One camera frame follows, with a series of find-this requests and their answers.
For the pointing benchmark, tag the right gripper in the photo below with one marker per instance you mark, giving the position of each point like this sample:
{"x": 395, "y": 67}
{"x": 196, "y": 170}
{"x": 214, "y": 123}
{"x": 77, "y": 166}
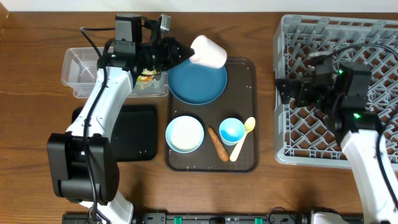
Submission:
{"x": 302, "y": 85}

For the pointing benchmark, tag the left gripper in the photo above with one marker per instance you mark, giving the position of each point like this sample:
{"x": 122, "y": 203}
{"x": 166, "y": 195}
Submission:
{"x": 167, "y": 50}

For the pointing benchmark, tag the pink plastic cup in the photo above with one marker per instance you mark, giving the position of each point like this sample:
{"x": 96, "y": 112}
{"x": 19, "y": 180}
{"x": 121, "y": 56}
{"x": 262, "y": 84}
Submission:
{"x": 208, "y": 53}

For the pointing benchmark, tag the dark blue plate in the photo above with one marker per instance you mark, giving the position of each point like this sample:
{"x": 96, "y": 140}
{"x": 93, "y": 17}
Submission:
{"x": 196, "y": 84}

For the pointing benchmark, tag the yellow green snack wrapper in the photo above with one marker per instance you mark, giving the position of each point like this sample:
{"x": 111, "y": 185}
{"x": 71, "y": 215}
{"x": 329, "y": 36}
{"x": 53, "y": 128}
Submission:
{"x": 146, "y": 76}

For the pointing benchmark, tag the pale yellow plastic spoon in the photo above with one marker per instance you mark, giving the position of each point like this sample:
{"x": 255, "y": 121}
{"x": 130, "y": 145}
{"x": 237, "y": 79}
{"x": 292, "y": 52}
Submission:
{"x": 249, "y": 125}

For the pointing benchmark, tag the light blue plastic cup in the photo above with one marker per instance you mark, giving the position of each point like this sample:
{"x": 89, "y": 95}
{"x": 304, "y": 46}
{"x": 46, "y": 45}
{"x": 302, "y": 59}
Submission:
{"x": 231, "y": 131}

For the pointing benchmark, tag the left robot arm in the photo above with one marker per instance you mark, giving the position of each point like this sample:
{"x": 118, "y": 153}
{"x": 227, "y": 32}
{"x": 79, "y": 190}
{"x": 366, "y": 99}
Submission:
{"x": 83, "y": 166}

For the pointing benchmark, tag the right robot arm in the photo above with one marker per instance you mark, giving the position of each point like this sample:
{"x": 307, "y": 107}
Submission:
{"x": 342, "y": 96}

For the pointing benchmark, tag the grey dishwasher rack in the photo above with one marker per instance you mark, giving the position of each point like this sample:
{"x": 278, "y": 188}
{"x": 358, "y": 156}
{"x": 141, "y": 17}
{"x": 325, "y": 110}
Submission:
{"x": 300, "y": 138}

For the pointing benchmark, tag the black waste bin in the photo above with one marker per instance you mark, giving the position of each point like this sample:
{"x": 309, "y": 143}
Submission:
{"x": 133, "y": 134}

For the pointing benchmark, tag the clear plastic waste bin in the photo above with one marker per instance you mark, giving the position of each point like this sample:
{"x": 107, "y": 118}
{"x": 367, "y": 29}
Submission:
{"x": 79, "y": 73}

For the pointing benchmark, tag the light blue rice bowl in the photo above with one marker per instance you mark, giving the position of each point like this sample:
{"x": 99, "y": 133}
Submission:
{"x": 184, "y": 134}

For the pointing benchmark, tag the dark brown serving tray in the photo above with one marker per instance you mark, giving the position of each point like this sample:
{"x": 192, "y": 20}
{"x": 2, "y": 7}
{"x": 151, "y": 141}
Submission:
{"x": 239, "y": 100}

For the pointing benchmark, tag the orange carrot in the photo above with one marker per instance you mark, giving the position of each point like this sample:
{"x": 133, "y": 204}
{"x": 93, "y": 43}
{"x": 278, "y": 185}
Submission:
{"x": 221, "y": 151}

